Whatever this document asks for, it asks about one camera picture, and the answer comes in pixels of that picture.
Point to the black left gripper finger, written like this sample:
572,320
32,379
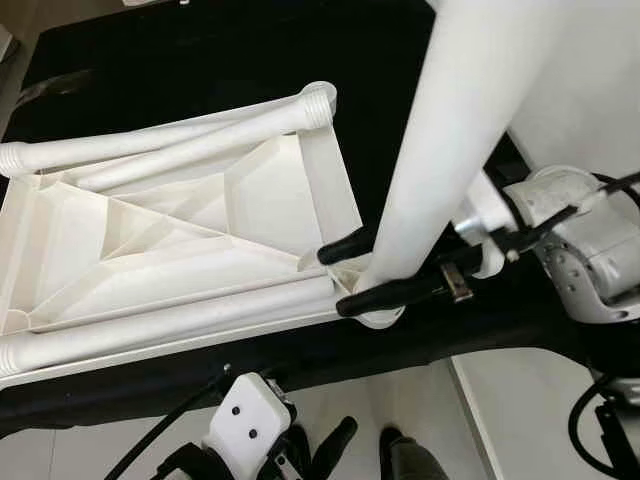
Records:
338,442
185,465

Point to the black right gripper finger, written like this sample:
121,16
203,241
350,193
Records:
385,297
345,247

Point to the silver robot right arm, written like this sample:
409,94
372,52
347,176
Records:
600,260

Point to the robot right leg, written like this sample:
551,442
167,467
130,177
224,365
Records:
415,460

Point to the white plastic table top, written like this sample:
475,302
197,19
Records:
200,240

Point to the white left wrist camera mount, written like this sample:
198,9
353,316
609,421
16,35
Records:
250,415

